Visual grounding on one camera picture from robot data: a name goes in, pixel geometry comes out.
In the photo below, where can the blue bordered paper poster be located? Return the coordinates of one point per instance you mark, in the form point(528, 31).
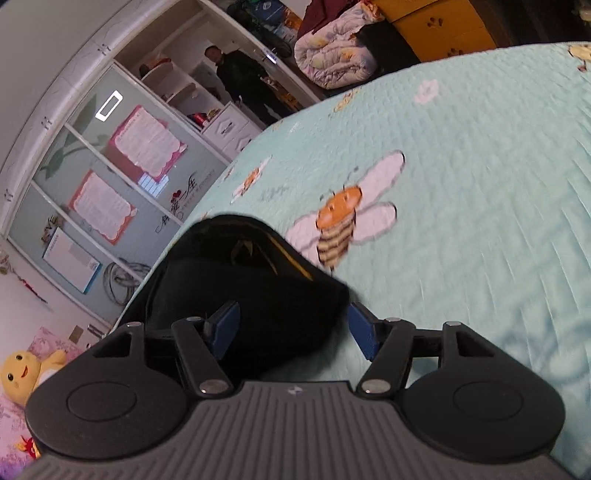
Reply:
point(69, 258)

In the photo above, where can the pink bordered paper poster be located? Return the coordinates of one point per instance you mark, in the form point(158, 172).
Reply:
point(143, 143)

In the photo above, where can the red plush toy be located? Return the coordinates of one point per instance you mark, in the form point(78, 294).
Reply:
point(28, 448)

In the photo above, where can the black pants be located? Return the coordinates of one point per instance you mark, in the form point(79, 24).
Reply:
point(277, 314)

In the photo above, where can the yellow wooden desk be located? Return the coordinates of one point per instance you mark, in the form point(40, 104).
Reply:
point(438, 27)

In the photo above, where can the yellow plush toy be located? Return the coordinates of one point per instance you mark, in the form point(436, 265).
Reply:
point(21, 376)

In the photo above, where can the orange bordered paper poster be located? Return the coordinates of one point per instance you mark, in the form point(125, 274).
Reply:
point(101, 205)

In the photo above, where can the white sliding door wardrobe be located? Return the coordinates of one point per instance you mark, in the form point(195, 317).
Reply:
point(198, 157)

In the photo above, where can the red container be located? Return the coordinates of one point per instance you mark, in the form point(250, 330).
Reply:
point(201, 120)

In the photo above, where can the beige wall socket plate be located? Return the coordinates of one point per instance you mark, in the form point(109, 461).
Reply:
point(76, 334)

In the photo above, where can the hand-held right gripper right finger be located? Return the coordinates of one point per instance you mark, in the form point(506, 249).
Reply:
point(360, 327)

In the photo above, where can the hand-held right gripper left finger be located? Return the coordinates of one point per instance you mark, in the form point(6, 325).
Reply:
point(226, 323)

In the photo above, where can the rolled floral quilt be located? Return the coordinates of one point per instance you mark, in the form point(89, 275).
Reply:
point(332, 50)

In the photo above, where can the bee print quilted bedspread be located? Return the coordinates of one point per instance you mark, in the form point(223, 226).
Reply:
point(461, 207)

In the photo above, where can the wall lamp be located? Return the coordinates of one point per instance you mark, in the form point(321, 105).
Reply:
point(4, 263)

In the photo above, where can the blue printed bag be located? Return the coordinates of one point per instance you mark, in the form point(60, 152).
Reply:
point(267, 8)

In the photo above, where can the white drawer cabinet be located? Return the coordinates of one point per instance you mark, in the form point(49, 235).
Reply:
point(231, 131)

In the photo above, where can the pink floral blanket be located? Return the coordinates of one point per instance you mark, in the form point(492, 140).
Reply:
point(46, 339)

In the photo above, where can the dark red blanket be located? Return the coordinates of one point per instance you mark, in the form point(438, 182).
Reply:
point(323, 11)

